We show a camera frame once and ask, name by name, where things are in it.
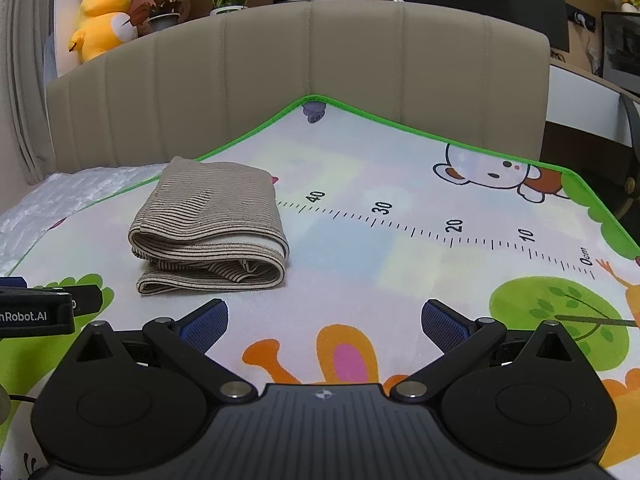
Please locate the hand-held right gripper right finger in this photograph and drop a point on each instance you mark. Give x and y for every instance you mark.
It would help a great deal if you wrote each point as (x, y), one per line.
(445, 327)

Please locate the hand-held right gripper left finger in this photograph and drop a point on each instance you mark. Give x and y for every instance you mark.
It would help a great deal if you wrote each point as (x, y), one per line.
(202, 327)

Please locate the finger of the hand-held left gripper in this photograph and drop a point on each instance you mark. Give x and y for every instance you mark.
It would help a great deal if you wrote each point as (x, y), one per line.
(12, 282)
(89, 300)

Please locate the striped beige long-sleeve shirt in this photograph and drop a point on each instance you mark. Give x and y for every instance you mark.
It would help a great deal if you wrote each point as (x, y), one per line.
(210, 220)

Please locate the cartoon play mat green border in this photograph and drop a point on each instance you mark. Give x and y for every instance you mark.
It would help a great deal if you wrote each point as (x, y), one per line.
(400, 270)

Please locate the white quilted bedsheet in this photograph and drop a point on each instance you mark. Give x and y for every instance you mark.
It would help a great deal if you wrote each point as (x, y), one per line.
(60, 205)

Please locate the grey curtain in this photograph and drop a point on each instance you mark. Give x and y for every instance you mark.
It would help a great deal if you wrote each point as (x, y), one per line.
(22, 85)

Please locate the beige padded headboard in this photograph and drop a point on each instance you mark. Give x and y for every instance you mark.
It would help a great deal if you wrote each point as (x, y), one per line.
(250, 85)

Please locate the beige mesh office chair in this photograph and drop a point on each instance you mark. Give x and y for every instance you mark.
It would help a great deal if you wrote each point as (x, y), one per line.
(631, 160)

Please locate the white desk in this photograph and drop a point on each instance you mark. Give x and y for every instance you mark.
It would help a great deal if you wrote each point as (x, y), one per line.
(585, 100)

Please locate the yellow duck plush toy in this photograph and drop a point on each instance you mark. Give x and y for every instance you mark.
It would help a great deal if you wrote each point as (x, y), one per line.
(100, 20)

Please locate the black framed picture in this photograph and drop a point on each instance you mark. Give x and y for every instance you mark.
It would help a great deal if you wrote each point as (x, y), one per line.
(622, 50)

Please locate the black power strip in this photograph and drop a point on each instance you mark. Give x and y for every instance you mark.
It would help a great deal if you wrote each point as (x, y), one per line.
(580, 17)

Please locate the yellow flower bunch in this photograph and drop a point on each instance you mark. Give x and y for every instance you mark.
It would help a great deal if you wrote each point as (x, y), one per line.
(630, 2)

